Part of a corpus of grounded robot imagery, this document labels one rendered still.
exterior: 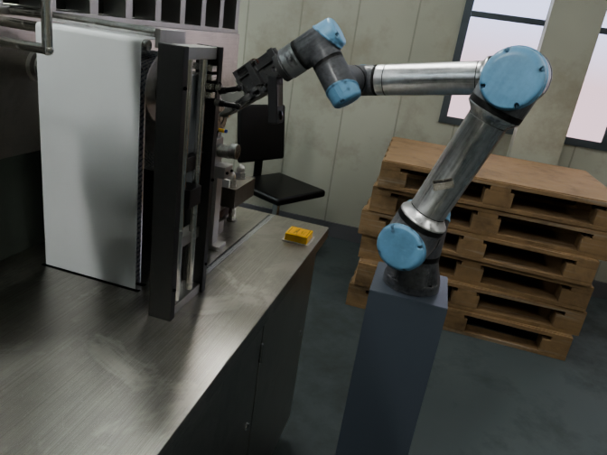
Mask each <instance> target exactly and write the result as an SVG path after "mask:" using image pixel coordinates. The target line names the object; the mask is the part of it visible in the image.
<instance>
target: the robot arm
mask: <svg viewBox="0 0 607 455"><path fill-rule="evenodd" d="M345 44H346V40H345V38H344V35H343V33H342V31H341V28H340V27H339V25H338V24H337V23H336V22H335V21H334V20H333V19H331V18H326V19H324V20H323V21H321V22H319V23H317V24H316V25H313V27H312V28H310V29H309V30H308V31H306V32H304V33H303V34H301V35H300V36H299V37H297V38H296V39H294V40H293V41H292V42H289V43H288V44H287V45H286V46H285V47H283V48H282V49H280V50H279V51H277V49H276V48H270V49H268V50H267V51H266V53H265V54H263V55H262V56H260V57H259V58H257V59H252V60H251V61H248V62H247V63H246V64H244V65H243V66H241V67H240V68H238V69H237V70H235V71H234V72H232V73H233V75H234V77H235V78H236V82H237V83H238V85H241V86H242V87H243V90H242V91H240V92H238V91H234V92H229V93H227V94H222V95H221V99H222V100H225V101H226V102H231V103H236V104H237V103H239V104H240V105H241V109H243V108H245V107H247V106H249V105H250V104H252V103H254V102H255V101H257V100H259V99H260V98H263V97H265V96H266V95H268V123H269V124H272V125H276V124H280V123H283V121H284V111H283V79H284V80H285V81H290V80H291V79H293V78H296V77H298V76H299V75H301V74H302V73H304V72H306V71H307V70H308V69H310V68H311V67H313V69H314V71H315V73H316V75H317V77H318V79H319V81H320V82H321V84H322V87H323V89H324V91H325V93H326V97H327V98H328V99H329V100H330V101H331V103H332V105H333V106H334V107H335V108H342V107H346V106H347V105H349V104H351V103H353V102H354V101H356V100H357V99H358V98H359V97H360V96H430V95H470V97H469V102H470V107H471V109H470V111H469V112H468V114H467V115H466V117H465V118H464V119H463V121H462V123H461V124H460V126H459V127H458V129H457V131H456V132H455V134H454V135H453V137H452V139H451V141H450V142H449V144H448V145H447V146H446V147H445V149H444V151H443V153H442V154H441V156H440V157H439V159H438V161H437V162H436V164H435V165H434V167H433V169H432V170H431V171H430V173H429V174H428V176H427V177H426V179H425V181H424V183H423V184H422V186H421V187H420V189H419V190H418V192H417V194H416V195H415V196H414V198H413V199H412V200H408V201H406V202H403V203H402V205H401V206H400V208H399V209H398V211H397V213H396V215H395V216H394V217H393V218H392V220H391V222H390V223H389V224H388V225H387V226H385V227H383V228H382V230H381V231H380V233H379V235H378V240H377V249H378V253H379V255H380V257H381V259H382V260H383V261H384V262H385V263H386V264H387V267H386V268H385V271H384V274H383V280H384V282H385V283H386V284H387V285H388V286H389V287H390V288H392V289H394V290H396V291H398V292H400V293H404V294H407V295H412V296H417V297H428V296H433V295H435V294H437V293H438V291H439V288H440V283H441V281H440V271H439V260H440V256H441V253H442V249H443V245H444V240H445V236H446V232H447V228H448V225H449V223H450V221H451V220H450V217H451V210H452V209H453V207H454V206H455V204H456V203H457V201H458V200H459V198H460V197H461V196H462V195H463V193H464V192H465V190H466V189H467V187H468V186H469V184H470V183H471V182H472V180H473V178H474V177H475V175H476V174H477V172H478V171H479V170H480V168H481V167H482V165H483V164H484V163H485V161H486V160H487V158H488V157H489V156H490V154H491V152H492V151H493V149H494V148H495V146H496V145H497V144H498V142H499V141H500V139H501V137H502V136H503V135H504V134H505V133H506V131H507V130H509V129H510V128H514V127H518V126H519V125H520V124H521V122H522V121H523V120H524V118H525V117H526V115H527V114H528V112H529V111H530V109H531V108H532V107H533V106H534V105H535V103H536V102H537V100H538V99H540V98H541V97H542V96H543V95H544V94H545V93H546V92H547V90H548V88H549V86H550V84H551V81H552V77H553V71H552V67H551V64H550V61H549V60H548V58H547V57H546V56H545V55H544V54H543V53H541V52H539V51H537V50H535V49H533V48H531V47H528V46H524V45H515V46H509V47H507V48H504V49H502V50H500V51H498V52H496V53H495V54H494V55H492V56H487V57H486V58H485V59H484V60H475V61H449V62H425V63H400V64H379V65H366V64H361V65H348V64H347V62H346V60H345V59H344V57H343V55H342V53H341V49H342V47H343V46H344V45H345ZM275 69H276V70H275ZM224 108H225V109H224V110H223V111H222V112H221V113H220V114H219V116H229V115H233V114H235V113H237V112H238V111H239V110H237V109H236V108H230V107H224ZM241 109H240V110H241Z"/></svg>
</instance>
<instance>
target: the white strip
mask: <svg viewBox="0 0 607 455"><path fill-rule="evenodd" d="M0 25H1V26H4V27H10V28H15V29H20V30H26V31H31V32H35V34H36V42H39V43H42V28H41V22H35V21H29V20H24V19H18V18H13V17H7V16H0ZM52 34H53V48H54V53H53V54H52V55H51V56H47V55H45V54H40V53H36V54H37V74H38V94H39V115H40V135H41V155H42V194H43V214H44V234H45V254H46V264H42V265H45V266H48V267H51V268H54V269H58V270H61V271H64V272H67V273H71V274H76V275H79V276H83V277H86V278H89V279H92V280H96V281H99V282H102V283H108V284H111V285H115V286H117V287H121V288H124V289H127V290H130V291H134V292H140V290H137V289H136V288H135V272H136V235H137V197H138V160H139V122H140V85H141V50H143V51H150V50H151V49H152V42H151V41H150V40H149V39H145V38H139V37H134V36H128V35H123V34H117V33H112V32H102V31H95V30H90V29H84V28H79V27H73V26H68V25H62V24H56V23H53V24H52Z"/></svg>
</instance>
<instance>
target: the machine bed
mask: <svg viewBox="0 0 607 455"><path fill-rule="evenodd" d="M268 214H269V213H265V212H261V211H257V210H253V209H246V208H242V207H239V206H237V208H236V218H237V221H236V222H228V221H227V220H226V219H225V220H224V226H223V231H222V232H221V233H219V234H218V240H222V241H226V245H225V246H224V247H222V248H221V249H220V251H215V250H211V249H208V258H207V264H208V265H209V264H210V263H211V262H212V261H213V260H215V259H216V258H217V257H218V256H219V255H221V254H222V253H223V252H224V251H226V250H227V249H228V248H229V247H230V246H232V245H233V244H234V243H235V242H236V241H238V240H239V239H240V238H241V237H243V236H244V235H245V234H246V233H247V232H248V231H249V230H250V229H251V228H252V227H254V226H255V225H256V224H257V223H258V222H260V221H261V220H262V219H263V218H265V217H266V216H267V215H268ZM269 215H273V214H269ZM273 216H274V217H272V218H271V219H270V220H269V221H268V222H267V223H265V225H264V226H263V227H261V228H260V229H259V230H258V231H257V232H256V233H255V234H254V235H253V236H251V237H250V238H249V239H248V240H247V241H246V242H244V243H243V244H242V245H241V246H240V247H239V248H237V249H236V250H235V251H234V252H233V253H232V254H231V255H229V256H228V257H227V258H226V259H225V260H224V261H222V262H221V263H220V264H219V265H218V266H217V267H215V268H214V269H213V270H212V271H211V272H210V273H209V274H207V275H206V282H205V290H204V291H203V292H198V293H197V294H196V295H195V296H194V297H193V298H192V299H191V300H190V301H188V302H187V303H186V304H185V305H184V306H183V307H182V308H181V309H180V310H178V311H177V312H176V313H175V314H174V318H173V319H172V320H171V321H167V320H161V319H158V318H155V317H152V316H149V292H150V267H151V241H152V238H151V237H146V236H143V235H142V261H141V283H137V282H135V288H136V289H137V290H140V292H134V291H130V290H127V289H124V288H121V287H117V286H115V285H111V284H108V283H102V282H99V281H96V280H92V279H89V278H86V277H83V276H79V275H76V274H71V273H67V272H64V271H61V270H58V269H54V268H51V267H48V266H45V265H42V264H46V254H45V241H43V242H41V243H40V244H38V245H35V246H32V247H30V248H27V249H25V250H24V251H22V252H20V253H17V254H15V255H12V256H10V257H7V258H6V259H4V260H2V261H0V455H171V454H172V453H173V451H174V450H175V449H176V447H177V446H178V444H179V443H180V442H181V440H182V438H183V437H184V436H185V434H186V433H187V431H188V430H189V429H190V428H191V427H192V425H193V424H194V422H195V421H196V420H197V418H198V417H199V415H200V414H201V412H202V411H203V410H204V408H205V407H206V405H207V404H208V403H209V401H210V399H211V398H212V397H213V396H214V395H215V393H216V392H217V391H218V389H219V388H220V386H221V385H222V383H223V382H224V381H225V379H226V378H227V376H228V375H229V373H230V372H231V371H232V369H233V368H234V366H235V365H236V364H237V363H238V361H239V360H240V359H241V357H242V356H243V354H244V353H245V352H246V350H247V349H248V347H249V346H250V344H251V343H252V342H253V340H254V339H255V337H256V336H257V334H258V333H259V331H261V330H262V328H263V327H264V326H265V324H266V322H267V321H268V320H269V318H270V317H271V315H272V314H273V313H274V311H275V310H276V308H277V307H278V305H279V304H280V303H281V301H282V300H283V299H284V297H285V296H286V295H287V293H288V292H289V291H290V289H291V288H292V287H293V285H294V283H295V282H296V281H297V279H298V278H299V276H300V275H301V274H302V272H303V271H304V269H305V268H306V266H307V265H308V264H309V263H310V262H311V260H312V259H313V257H314V256H315V254H316V253H317V252H318V250H319V249H320V248H321V246H322V244H323V243H324V242H325V240H326V239H327V237H328V233H329V228H328V227H324V226H320V225H316V224H312V223H308V222H304V221H300V220H296V219H292V218H285V217H281V216H277V215H273ZM290 227H297V228H304V229H308V230H311V231H313V237H314V239H313V241H312V242H311V243H310V245H309V246H302V245H298V244H294V243H290V242H286V241H283V240H282V238H283V237H284V236H285V232H286V231H287V230H288V229H289V228H290Z"/></svg>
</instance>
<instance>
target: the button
mask: <svg viewBox="0 0 607 455"><path fill-rule="evenodd" d="M312 237H313V231H311V230H308V229H304V228H300V227H290V228H289V229H288V230H287V231H286V232H285V239H286V240H290V241H294V242H297V243H301V244H305V245H307V243H308V242H309V241H310V240H311V238H312Z"/></svg>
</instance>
